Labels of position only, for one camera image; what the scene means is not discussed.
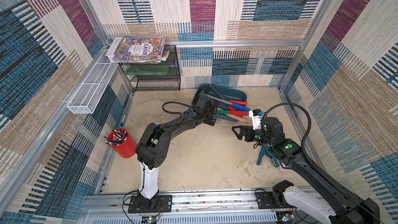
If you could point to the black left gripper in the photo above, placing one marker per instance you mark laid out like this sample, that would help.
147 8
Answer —
214 109

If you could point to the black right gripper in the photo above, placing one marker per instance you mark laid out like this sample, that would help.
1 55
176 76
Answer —
246 132

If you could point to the red pen cup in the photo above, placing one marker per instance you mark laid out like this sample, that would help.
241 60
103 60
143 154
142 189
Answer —
121 142

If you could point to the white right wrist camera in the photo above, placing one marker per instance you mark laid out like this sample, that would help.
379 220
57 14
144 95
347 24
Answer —
256 116

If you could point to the grey hoe red grip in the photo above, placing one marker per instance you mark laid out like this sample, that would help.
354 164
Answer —
234 102
220 95

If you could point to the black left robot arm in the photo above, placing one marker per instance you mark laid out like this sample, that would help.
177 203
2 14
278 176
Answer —
154 144

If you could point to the white wire mesh basket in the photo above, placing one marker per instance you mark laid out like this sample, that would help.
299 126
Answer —
89 93

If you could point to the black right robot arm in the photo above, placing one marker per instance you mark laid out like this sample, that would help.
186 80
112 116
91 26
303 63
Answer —
339 205

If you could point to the chrome blue handled hoe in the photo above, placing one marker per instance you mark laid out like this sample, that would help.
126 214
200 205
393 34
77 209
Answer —
234 105

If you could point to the teal plastic clamp tool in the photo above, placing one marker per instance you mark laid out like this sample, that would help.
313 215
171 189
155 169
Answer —
266 152

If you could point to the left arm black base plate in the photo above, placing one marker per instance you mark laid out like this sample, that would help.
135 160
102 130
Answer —
157 204

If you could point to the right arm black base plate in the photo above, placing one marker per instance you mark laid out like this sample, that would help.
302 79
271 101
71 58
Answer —
270 200

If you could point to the colourful picture book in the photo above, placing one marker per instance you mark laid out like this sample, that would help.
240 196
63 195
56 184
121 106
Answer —
137 50

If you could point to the teal plastic storage box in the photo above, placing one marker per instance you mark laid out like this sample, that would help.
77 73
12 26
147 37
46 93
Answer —
227 93

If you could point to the green red handled hoe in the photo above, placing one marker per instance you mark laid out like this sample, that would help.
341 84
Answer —
236 113

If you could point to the green board on shelf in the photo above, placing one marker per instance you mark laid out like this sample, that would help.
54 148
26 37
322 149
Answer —
147 70

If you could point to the black wire shelf rack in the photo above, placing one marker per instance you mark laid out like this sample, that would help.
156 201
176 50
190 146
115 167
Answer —
163 76

